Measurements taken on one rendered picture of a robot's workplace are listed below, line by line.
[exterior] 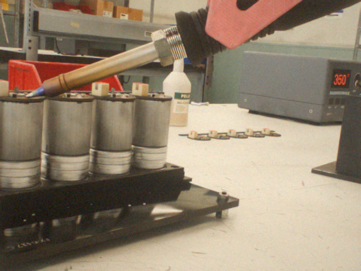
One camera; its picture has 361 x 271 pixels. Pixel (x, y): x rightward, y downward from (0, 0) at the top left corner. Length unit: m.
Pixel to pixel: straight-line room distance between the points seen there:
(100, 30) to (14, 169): 2.72
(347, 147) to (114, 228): 0.25
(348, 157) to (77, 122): 0.25
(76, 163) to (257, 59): 0.58
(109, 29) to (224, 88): 3.59
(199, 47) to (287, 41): 5.67
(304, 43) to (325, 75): 5.02
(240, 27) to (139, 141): 0.10
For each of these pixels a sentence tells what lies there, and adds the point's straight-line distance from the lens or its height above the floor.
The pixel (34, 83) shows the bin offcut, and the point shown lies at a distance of 0.57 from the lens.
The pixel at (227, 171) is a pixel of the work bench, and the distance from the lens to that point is 0.40.
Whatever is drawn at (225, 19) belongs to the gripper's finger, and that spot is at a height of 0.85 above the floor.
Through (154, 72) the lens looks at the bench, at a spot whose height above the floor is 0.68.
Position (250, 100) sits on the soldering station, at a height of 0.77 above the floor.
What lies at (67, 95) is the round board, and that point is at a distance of 0.25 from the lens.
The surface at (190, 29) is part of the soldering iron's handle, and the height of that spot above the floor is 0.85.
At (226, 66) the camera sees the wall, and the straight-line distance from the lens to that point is 6.41.
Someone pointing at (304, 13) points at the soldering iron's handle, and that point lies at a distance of 0.23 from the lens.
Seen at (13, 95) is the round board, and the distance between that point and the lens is 0.24.
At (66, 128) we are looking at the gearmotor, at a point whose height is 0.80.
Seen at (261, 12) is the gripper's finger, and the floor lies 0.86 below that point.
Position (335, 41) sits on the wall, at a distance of 5.57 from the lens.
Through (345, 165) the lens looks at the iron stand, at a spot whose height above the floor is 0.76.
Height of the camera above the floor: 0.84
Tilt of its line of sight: 10 degrees down
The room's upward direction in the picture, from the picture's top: 5 degrees clockwise
